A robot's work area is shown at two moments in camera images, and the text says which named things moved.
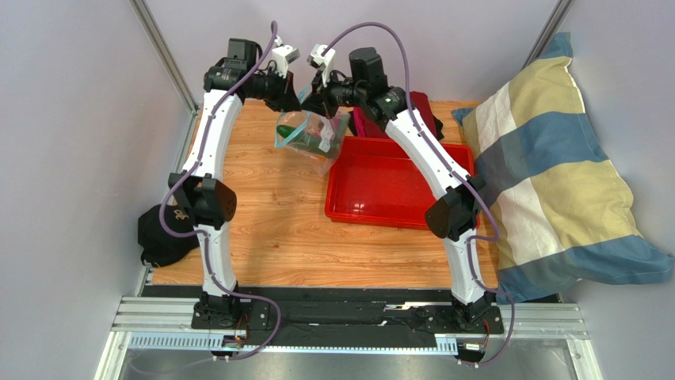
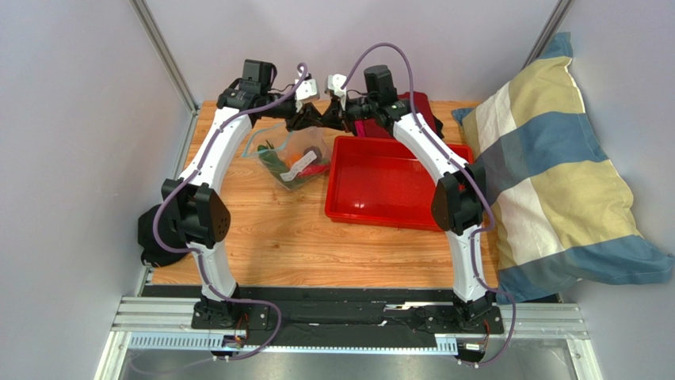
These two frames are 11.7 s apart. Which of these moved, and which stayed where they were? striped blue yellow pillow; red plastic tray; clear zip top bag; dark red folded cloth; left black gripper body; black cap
Moved: left black gripper body; clear zip top bag
Stayed: red plastic tray; striped blue yellow pillow; dark red folded cloth; black cap
